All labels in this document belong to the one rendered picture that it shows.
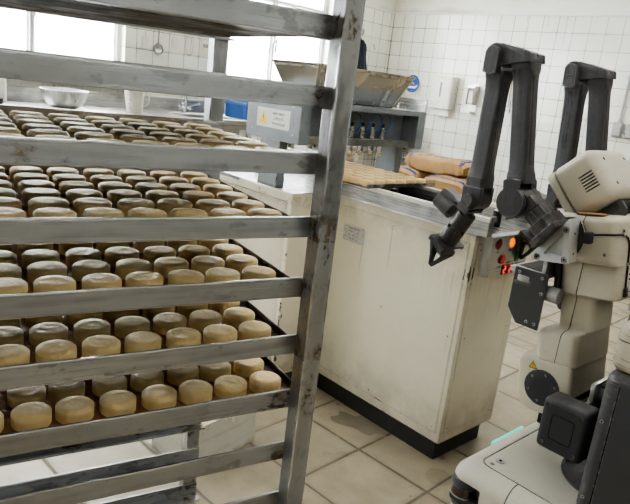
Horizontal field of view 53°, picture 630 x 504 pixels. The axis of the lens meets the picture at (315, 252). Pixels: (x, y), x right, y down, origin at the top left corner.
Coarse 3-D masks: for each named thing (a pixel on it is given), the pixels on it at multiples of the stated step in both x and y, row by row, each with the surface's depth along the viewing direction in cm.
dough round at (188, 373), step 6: (192, 366) 101; (168, 372) 99; (174, 372) 98; (180, 372) 99; (186, 372) 99; (192, 372) 99; (198, 372) 100; (168, 378) 99; (174, 378) 98; (180, 378) 98; (186, 378) 98; (192, 378) 98; (198, 378) 100; (174, 384) 98
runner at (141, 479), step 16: (256, 448) 96; (272, 448) 98; (176, 464) 90; (192, 464) 91; (208, 464) 93; (224, 464) 94; (240, 464) 96; (96, 480) 85; (112, 480) 86; (128, 480) 87; (144, 480) 88; (160, 480) 90; (176, 480) 91; (16, 496) 80; (32, 496) 81; (48, 496) 82; (64, 496) 83; (80, 496) 84; (96, 496) 85
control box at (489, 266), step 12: (492, 240) 203; (504, 240) 208; (516, 240) 213; (492, 252) 204; (504, 252) 210; (516, 252) 215; (480, 264) 207; (492, 264) 206; (504, 264) 212; (480, 276) 207; (492, 276) 209
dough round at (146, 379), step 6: (144, 372) 97; (150, 372) 97; (156, 372) 98; (162, 372) 98; (132, 378) 95; (138, 378) 95; (144, 378) 95; (150, 378) 96; (156, 378) 96; (162, 378) 96; (132, 384) 95; (138, 384) 95; (144, 384) 95; (150, 384) 95; (156, 384) 95; (162, 384) 97; (138, 390) 95
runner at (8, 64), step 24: (0, 48) 65; (0, 72) 66; (24, 72) 67; (48, 72) 68; (72, 72) 69; (96, 72) 70; (120, 72) 72; (144, 72) 73; (168, 72) 74; (192, 72) 76; (216, 96) 78; (240, 96) 79; (264, 96) 81; (288, 96) 83; (312, 96) 84
